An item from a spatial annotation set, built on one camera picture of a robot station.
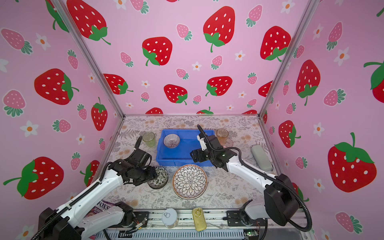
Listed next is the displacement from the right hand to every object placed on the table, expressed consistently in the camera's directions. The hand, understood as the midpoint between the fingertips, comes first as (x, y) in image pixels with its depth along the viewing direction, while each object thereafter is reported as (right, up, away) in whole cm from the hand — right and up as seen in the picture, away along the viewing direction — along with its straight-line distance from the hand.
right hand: (195, 151), depth 83 cm
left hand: (-22, -13, -4) cm, 26 cm away
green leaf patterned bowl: (-19, -16, +1) cm, 25 cm away
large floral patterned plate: (-4, -18, +3) cm, 19 cm away
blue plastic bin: (-11, -6, +18) cm, 22 cm away
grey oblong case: (+43, -8, +10) cm, 45 cm away
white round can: (-12, -30, -13) cm, 35 cm away
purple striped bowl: (-17, +4, +20) cm, 27 cm away
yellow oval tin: (+2, -31, -13) cm, 34 cm away
